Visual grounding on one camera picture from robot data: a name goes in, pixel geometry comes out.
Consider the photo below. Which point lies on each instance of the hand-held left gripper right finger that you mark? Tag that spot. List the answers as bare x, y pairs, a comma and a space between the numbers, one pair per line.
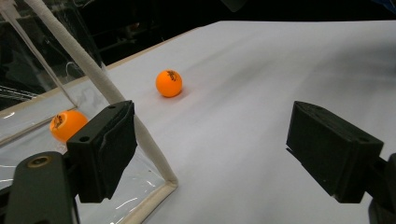
333, 149

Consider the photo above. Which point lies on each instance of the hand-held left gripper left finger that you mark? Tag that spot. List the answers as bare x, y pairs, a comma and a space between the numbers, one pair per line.
102, 149

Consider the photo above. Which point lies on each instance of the transparent bag with beige trim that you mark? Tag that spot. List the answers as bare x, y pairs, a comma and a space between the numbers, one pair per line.
71, 46

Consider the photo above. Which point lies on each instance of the orange ping-pong ball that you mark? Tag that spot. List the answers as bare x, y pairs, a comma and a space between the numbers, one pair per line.
168, 84
63, 126

